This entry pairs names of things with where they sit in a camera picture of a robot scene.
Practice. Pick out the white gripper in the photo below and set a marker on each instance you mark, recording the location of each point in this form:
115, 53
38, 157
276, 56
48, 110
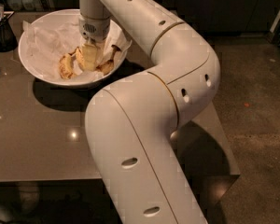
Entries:
95, 29

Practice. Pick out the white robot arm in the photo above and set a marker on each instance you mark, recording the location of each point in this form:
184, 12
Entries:
129, 122

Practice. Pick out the short spotted yellow banana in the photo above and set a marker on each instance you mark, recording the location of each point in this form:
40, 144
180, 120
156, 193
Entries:
65, 67

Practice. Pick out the white ceramic bowl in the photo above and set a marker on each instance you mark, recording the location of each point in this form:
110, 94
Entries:
45, 40

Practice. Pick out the white crumpled paper liner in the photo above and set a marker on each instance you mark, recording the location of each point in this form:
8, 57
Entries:
53, 50

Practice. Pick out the black mesh utensil holder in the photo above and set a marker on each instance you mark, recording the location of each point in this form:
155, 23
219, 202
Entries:
8, 41

